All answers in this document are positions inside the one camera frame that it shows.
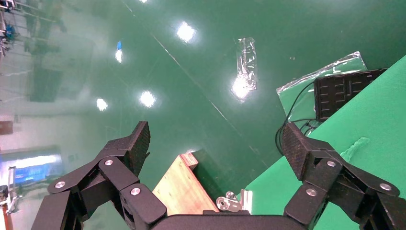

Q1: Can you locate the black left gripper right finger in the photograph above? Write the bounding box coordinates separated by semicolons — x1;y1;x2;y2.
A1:
282;122;406;230

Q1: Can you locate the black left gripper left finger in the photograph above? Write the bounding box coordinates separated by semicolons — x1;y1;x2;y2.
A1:
31;120;168;230

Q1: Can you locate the green table mat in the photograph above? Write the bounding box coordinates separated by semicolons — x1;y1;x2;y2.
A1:
242;55;406;230

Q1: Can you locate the wooden board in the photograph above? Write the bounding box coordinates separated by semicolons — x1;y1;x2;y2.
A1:
152;151;220;217

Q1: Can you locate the black ribbed plastic device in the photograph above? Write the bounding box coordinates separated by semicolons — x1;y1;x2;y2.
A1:
313;68;389;123

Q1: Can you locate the blue lit display panel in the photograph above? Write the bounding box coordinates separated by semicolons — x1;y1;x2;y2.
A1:
0;154;63;187

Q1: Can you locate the silver metal binder clip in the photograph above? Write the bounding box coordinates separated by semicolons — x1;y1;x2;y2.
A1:
216;189;253;214

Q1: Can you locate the wide flat clear plastic bag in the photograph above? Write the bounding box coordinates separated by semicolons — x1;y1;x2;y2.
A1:
275;50;369;128

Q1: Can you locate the narrow crumpled clear plastic bag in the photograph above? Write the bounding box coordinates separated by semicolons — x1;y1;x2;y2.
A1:
232;37;258;103

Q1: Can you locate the metal equipment rack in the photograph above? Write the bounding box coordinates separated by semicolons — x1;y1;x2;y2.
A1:
0;0;17;55

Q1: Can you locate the thin black device cable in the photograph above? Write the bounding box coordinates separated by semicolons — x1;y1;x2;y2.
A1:
275;81;318;156

